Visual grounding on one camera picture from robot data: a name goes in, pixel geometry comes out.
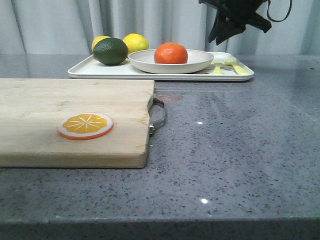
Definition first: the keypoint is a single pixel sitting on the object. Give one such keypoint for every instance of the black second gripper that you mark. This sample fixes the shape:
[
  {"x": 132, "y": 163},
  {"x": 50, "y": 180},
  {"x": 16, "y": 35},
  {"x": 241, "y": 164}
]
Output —
[{"x": 232, "y": 16}]

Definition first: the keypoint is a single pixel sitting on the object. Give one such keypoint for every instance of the orange mandarin fruit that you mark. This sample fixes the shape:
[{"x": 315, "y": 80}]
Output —
[{"x": 171, "y": 53}]

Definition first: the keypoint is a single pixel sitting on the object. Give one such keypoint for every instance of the beige round plate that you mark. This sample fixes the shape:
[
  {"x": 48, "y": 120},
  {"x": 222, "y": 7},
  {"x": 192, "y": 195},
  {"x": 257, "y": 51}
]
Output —
[{"x": 144, "y": 61}]

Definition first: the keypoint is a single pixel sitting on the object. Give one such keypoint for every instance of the white rectangular bear tray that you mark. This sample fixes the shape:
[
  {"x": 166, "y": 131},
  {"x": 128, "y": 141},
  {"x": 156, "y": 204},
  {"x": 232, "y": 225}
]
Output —
[{"x": 90, "y": 68}]

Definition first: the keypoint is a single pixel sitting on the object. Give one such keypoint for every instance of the yellow plastic knife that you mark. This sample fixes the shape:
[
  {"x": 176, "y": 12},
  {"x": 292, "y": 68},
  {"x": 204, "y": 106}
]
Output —
[{"x": 218, "y": 67}]

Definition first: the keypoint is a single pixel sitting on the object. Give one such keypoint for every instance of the yellow plastic fork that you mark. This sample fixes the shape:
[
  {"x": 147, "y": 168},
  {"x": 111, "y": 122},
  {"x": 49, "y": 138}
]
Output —
[{"x": 233, "y": 62}]

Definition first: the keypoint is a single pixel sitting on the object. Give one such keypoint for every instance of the yellow lemon right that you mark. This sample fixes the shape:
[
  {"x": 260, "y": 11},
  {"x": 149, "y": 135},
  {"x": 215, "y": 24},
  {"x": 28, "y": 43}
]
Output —
[{"x": 136, "y": 42}]

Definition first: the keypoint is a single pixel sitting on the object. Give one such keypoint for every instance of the yellow lemon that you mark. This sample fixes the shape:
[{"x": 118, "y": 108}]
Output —
[
  {"x": 98, "y": 39},
  {"x": 136, "y": 42}
]

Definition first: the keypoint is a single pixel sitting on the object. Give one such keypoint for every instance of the green lime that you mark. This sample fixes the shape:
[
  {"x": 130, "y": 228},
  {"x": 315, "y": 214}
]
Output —
[{"x": 110, "y": 51}]

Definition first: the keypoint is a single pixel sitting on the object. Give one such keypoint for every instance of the yellow lemon left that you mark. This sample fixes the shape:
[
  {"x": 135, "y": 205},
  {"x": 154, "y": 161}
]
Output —
[{"x": 98, "y": 39}]

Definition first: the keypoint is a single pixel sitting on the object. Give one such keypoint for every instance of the orange slice piece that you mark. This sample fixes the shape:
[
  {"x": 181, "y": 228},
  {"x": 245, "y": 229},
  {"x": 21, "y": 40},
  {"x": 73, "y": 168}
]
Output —
[{"x": 85, "y": 126}]

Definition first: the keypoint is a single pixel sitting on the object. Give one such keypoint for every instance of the grey curtain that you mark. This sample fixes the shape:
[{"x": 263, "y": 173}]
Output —
[{"x": 70, "y": 26}]

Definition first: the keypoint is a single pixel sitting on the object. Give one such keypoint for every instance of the wooden cutting board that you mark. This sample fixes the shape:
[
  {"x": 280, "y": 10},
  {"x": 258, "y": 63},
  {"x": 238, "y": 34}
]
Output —
[{"x": 32, "y": 108}]

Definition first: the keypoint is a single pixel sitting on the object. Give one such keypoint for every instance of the metal cutting board handle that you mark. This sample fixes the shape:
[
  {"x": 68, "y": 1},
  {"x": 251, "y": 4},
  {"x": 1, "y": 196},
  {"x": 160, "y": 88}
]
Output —
[{"x": 161, "y": 114}]

